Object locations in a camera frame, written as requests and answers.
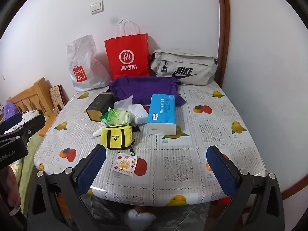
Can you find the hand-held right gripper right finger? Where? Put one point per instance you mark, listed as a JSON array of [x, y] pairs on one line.
[[221, 170]]

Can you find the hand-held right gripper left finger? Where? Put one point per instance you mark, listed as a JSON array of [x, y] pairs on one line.
[[90, 170]]

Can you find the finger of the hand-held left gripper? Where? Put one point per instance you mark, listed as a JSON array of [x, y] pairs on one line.
[[10, 121], [33, 125]]

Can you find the yellow pouch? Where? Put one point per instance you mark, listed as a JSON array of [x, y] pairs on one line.
[[115, 137]]

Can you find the green wet wipes packet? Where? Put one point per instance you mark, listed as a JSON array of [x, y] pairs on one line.
[[116, 116]]

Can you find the clear plastic bag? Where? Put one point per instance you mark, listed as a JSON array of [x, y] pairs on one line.
[[122, 103]]

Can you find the white tissue packet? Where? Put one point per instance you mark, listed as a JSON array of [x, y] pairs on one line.
[[139, 112]]

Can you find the person's left hand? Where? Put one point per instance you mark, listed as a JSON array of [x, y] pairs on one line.
[[10, 187]]

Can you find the white spotted pillow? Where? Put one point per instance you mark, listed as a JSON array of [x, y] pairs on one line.
[[30, 114]]

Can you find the purple plush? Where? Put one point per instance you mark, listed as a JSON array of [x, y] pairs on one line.
[[10, 109]]

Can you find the green blanket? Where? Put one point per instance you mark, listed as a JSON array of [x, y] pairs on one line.
[[32, 149]]

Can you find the wooden headboard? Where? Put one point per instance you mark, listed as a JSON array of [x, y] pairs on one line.
[[36, 93]]

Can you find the fruit print sachet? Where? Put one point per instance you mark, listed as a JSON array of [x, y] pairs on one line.
[[124, 162]]

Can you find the brown patterned box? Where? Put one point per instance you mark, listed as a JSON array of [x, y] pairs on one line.
[[56, 96]]

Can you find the black box with gold edge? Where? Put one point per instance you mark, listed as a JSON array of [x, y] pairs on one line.
[[98, 104]]

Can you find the white heart pillow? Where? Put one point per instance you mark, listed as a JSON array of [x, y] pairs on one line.
[[140, 219]]

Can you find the blue tissue pack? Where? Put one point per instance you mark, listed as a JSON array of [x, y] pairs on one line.
[[161, 113]]

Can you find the white plastic shopping bag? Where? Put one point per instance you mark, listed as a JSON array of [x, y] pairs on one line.
[[84, 57]]

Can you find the purple cloth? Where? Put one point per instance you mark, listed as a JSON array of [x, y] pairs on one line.
[[139, 89]]

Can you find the grey waist bag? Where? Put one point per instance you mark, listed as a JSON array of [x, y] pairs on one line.
[[192, 62]]

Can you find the red paper bag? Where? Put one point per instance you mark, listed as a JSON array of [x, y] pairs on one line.
[[127, 50]]

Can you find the white light switch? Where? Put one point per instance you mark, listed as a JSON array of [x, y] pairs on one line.
[[97, 7]]

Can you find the wooden door frame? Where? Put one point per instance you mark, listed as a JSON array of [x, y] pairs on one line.
[[222, 28]]

